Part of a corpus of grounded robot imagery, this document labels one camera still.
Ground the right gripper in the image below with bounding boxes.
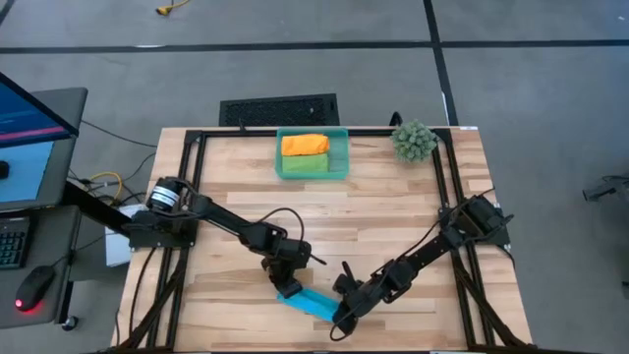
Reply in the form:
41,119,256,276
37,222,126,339
332,260,382,325

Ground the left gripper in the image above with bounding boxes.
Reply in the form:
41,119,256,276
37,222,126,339
261,238,328,291

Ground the blue microfiber towel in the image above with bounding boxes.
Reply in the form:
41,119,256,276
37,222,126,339
276,287,341,324

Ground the green microfiber towel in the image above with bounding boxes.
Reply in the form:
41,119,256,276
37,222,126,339
281,152,329,174

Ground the orange microfiber towel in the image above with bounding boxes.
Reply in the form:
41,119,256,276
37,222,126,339
280,133,330,157

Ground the teal translucent plastic basket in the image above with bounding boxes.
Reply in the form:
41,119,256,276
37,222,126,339
274,126,350,182

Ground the artificial green potted plant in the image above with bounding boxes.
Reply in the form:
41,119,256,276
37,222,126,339
390,119,438,166

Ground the white box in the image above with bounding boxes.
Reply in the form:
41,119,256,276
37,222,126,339
104,204,143,268

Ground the grey side desk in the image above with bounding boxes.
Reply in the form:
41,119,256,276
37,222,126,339
0,87,88,329

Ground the black computer mouse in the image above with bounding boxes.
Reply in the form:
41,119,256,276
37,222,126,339
14,265,57,313

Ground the backlit black keyboard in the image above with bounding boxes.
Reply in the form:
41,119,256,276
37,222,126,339
0,218,31,270

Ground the light blue flat panel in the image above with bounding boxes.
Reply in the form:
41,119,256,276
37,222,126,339
0,141,55,204

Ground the computer monitor with blue screen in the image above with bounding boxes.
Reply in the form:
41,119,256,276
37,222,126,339
0,72,80,149

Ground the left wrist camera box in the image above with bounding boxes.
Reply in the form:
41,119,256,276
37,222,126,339
278,280,304,300

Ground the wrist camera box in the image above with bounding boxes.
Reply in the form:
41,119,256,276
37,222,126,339
336,314,359,336
278,280,304,300

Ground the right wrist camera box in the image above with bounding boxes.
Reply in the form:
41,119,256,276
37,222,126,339
336,314,359,336

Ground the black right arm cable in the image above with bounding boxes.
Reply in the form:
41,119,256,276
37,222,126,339
328,314,353,342

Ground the black aluminium table frame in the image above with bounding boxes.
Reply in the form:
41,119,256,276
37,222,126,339
112,127,535,354

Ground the yellow cable loop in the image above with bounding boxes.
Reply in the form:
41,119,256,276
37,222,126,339
87,170,124,204

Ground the black floor stand with cables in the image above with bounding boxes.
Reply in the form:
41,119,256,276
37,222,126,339
582,172,629,203

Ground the yellow floor cable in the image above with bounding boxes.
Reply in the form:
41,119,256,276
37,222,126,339
155,0,191,16

